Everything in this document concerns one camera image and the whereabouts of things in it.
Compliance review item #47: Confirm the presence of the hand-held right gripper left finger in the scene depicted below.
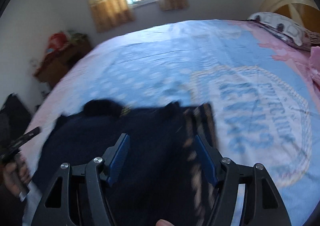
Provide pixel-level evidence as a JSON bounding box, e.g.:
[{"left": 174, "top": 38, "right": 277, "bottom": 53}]
[{"left": 32, "top": 133, "right": 131, "bottom": 226}]

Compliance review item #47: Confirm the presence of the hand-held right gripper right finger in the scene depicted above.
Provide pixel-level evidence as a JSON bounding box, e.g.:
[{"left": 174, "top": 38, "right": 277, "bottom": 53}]
[{"left": 195, "top": 134, "right": 292, "bottom": 226}]

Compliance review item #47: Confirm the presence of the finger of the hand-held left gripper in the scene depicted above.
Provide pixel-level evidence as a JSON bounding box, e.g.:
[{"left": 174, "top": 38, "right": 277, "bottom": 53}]
[{"left": 10, "top": 127, "right": 41, "bottom": 147}]

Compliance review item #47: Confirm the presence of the navy patterned knit sweater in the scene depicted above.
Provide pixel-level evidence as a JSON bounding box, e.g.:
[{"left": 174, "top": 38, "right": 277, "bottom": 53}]
[{"left": 32, "top": 99, "right": 221, "bottom": 226}]

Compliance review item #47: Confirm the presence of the person's left hand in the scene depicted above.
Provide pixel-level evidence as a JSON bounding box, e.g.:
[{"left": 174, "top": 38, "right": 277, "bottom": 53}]
[{"left": 2, "top": 153, "right": 32, "bottom": 198}]

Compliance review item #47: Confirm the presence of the brown wooden desk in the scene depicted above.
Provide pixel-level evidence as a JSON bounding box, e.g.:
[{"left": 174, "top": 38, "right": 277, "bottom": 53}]
[{"left": 33, "top": 38, "right": 92, "bottom": 89}]

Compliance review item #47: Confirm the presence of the red paper bag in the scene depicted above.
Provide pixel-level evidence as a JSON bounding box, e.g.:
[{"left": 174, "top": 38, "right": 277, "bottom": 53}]
[{"left": 47, "top": 32, "right": 68, "bottom": 52}]

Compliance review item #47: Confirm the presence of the bed with blue pink sheet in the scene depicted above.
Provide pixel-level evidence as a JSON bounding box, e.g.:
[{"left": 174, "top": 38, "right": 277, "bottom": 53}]
[{"left": 22, "top": 18, "right": 320, "bottom": 226}]

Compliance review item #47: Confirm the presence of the green plastic bag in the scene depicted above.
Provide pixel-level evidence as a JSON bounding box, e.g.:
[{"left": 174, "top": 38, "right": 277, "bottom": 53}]
[{"left": 67, "top": 30, "right": 88, "bottom": 43}]

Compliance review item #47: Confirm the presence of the pink blanket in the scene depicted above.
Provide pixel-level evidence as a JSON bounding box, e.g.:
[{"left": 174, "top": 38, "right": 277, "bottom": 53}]
[{"left": 308, "top": 46, "right": 320, "bottom": 84}]

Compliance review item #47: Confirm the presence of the patterned white pillow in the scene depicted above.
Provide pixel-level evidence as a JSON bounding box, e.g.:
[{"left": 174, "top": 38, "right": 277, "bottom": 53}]
[{"left": 247, "top": 12, "right": 320, "bottom": 52}]

